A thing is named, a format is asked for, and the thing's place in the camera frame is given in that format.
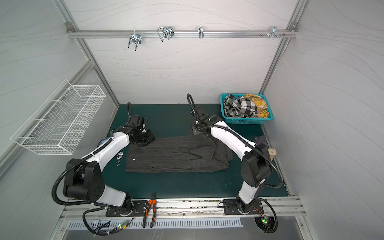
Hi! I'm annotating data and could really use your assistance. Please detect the metal clamp hook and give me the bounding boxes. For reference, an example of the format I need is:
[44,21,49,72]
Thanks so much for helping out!
[128,31,142,51]
[157,26,175,42]

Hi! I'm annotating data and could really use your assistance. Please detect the blue white ceramic plate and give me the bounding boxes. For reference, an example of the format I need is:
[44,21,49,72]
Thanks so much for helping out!
[97,137,110,148]

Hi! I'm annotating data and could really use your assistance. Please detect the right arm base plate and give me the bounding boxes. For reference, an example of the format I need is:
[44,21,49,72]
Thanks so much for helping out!
[218,199,264,216]

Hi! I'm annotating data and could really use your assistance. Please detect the yellow patterned shirt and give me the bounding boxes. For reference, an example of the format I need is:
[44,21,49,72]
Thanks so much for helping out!
[244,95,270,119]

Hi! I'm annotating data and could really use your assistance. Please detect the white slotted vent strip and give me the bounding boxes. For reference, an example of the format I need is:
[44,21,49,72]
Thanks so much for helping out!
[67,217,244,231]

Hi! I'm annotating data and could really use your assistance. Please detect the aluminium crossbar rail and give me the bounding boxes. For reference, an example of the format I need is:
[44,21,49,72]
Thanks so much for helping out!
[67,29,299,39]

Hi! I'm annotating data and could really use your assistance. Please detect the orange black pliers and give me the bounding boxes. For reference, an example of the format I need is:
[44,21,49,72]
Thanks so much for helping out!
[142,192,157,228]

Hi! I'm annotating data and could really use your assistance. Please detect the metal clamp hook middle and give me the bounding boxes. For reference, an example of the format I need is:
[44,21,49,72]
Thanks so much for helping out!
[157,26,175,42]

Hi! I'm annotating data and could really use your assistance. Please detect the small metal clip on table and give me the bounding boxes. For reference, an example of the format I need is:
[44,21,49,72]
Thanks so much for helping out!
[116,152,124,167]

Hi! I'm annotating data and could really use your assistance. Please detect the white wire wall basket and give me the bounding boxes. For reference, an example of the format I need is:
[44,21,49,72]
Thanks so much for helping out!
[10,80,106,156]

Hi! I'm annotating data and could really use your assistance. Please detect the metal clamp hook left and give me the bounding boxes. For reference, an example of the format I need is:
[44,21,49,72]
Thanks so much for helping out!
[128,31,142,51]

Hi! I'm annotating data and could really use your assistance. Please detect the black white checked shirt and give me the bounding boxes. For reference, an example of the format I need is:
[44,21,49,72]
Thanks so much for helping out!
[222,95,258,118]

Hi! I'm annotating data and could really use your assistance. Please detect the dark purple plastic object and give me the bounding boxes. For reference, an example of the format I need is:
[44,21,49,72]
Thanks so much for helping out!
[255,135,269,148]

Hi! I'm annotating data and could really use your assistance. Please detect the cream tape roll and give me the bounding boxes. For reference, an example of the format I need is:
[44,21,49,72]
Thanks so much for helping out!
[268,148,277,161]

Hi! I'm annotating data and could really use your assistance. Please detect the metal ring clip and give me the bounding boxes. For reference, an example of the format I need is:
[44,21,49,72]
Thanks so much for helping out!
[198,26,204,39]

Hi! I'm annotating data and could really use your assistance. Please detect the metal bracket hook right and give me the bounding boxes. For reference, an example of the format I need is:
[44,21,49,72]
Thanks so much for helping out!
[260,27,287,39]

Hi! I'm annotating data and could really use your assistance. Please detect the left black cable bundle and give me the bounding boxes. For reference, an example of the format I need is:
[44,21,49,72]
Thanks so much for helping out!
[81,206,136,237]

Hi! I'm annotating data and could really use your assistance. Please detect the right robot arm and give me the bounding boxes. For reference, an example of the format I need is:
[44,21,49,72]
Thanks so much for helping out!
[190,104,283,213]

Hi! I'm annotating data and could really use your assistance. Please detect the teal plastic basket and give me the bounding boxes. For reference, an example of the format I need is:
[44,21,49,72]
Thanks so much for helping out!
[220,94,273,125]

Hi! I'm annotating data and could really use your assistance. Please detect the grey pinstriped long sleeve shirt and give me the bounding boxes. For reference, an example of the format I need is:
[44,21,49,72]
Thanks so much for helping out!
[125,132,233,174]

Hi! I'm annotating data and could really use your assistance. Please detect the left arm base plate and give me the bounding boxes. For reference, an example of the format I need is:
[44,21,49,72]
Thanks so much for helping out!
[105,200,148,218]

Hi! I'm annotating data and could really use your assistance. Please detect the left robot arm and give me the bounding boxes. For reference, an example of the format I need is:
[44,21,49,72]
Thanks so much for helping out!
[52,115,155,211]

